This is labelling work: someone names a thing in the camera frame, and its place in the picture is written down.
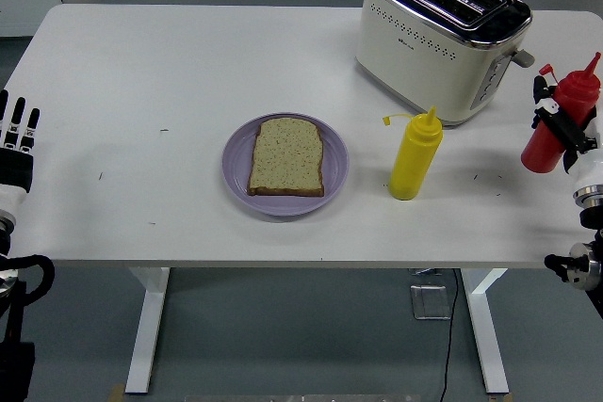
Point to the metal bracket under table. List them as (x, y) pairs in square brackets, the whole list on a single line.
[(422, 272)]

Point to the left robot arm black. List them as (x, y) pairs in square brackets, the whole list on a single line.
[(19, 326)]

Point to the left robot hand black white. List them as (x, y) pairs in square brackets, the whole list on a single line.
[(14, 166)]

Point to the cream and chrome toaster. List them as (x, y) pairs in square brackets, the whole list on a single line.
[(424, 44)]

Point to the yellow squeeze bottle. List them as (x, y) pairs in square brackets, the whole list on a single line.
[(414, 162)]

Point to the metal floor socket plate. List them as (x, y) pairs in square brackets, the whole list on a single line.
[(430, 303)]

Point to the purple plate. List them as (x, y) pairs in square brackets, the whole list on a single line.
[(235, 166)]

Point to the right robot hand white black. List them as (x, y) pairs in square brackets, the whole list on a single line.
[(586, 164)]

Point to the red squeeze bottle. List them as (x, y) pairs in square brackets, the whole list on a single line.
[(577, 96)]

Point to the slice of bread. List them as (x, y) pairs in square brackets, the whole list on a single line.
[(287, 157)]

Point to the white table leg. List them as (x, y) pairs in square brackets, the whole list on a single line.
[(485, 336), (146, 336)]

